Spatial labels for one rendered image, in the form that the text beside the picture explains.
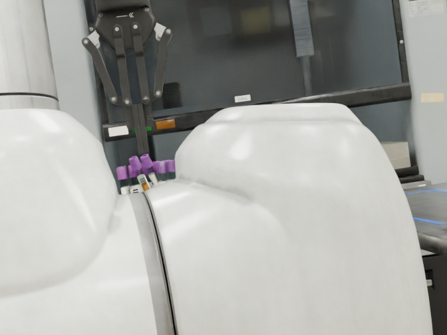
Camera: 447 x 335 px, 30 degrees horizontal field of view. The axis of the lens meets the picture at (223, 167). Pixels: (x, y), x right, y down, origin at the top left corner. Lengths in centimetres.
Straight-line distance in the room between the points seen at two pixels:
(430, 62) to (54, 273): 132
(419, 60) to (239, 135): 122
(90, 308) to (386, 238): 18
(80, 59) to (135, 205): 112
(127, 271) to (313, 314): 11
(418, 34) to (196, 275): 128
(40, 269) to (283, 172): 15
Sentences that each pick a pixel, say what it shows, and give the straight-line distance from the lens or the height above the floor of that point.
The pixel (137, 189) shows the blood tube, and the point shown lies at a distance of 136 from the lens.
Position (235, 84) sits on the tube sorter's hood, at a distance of 162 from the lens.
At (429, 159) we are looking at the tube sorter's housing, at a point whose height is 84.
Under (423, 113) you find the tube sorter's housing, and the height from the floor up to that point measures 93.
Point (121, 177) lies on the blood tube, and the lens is 134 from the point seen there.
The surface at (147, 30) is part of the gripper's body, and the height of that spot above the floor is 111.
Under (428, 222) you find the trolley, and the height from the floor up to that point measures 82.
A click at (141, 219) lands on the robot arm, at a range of 51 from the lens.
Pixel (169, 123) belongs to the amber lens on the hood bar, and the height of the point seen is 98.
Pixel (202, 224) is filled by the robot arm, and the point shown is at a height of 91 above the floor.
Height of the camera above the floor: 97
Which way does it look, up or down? 3 degrees down
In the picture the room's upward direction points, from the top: 8 degrees counter-clockwise
